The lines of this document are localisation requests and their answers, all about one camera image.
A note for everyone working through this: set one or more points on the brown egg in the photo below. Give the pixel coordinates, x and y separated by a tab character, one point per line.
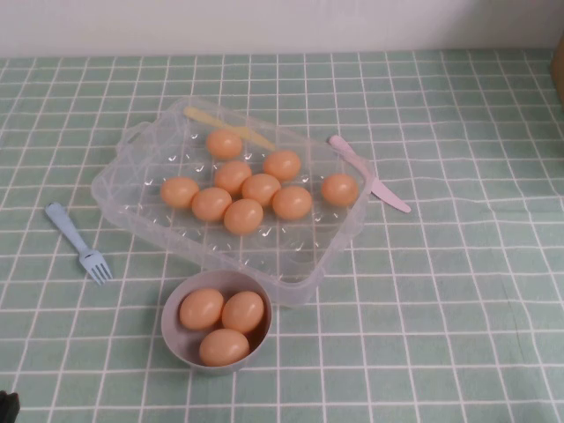
224	347
339	189
224	143
261	188
292	202
231	176
243	216
243	312
282	165
179	192
201	309
211	204

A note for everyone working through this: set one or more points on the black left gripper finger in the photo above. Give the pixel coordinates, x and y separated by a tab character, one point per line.
12	407
2	407

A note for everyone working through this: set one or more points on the brown cardboard box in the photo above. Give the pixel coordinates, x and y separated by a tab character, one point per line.
558	75

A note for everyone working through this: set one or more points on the light blue plastic fork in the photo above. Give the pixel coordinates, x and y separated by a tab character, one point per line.
66	229

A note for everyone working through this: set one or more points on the pink plastic knife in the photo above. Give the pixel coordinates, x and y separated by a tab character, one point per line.
390	200

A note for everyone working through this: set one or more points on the yellow plastic knife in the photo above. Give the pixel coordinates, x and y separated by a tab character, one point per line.
198	115

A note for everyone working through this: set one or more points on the grey round bowl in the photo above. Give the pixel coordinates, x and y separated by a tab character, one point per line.
172	339

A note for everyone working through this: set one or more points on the clear plastic egg box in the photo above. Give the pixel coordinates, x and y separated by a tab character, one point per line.
308	247

